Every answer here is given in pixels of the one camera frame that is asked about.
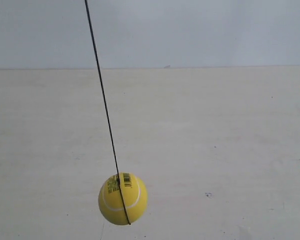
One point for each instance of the yellow tennis ball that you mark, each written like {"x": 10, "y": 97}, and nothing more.
{"x": 123, "y": 199}

